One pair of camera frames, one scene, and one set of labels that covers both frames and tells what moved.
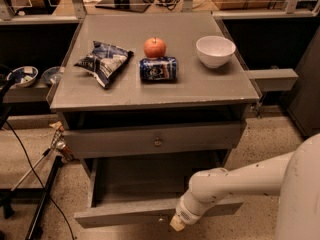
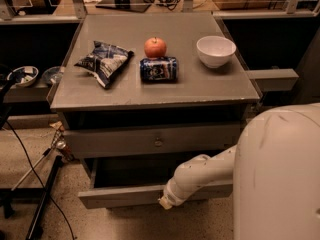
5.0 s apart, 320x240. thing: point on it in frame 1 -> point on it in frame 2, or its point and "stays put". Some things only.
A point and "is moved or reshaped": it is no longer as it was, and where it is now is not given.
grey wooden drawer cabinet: x=143 y=84 stays put
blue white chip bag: x=105 y=61 stays put
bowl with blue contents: x=23 y=76 stays put
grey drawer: x=144 y=190 is moved or reshaped
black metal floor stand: x=9 y=195 stays put
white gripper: x=183 y=212 -> x=172 y=194
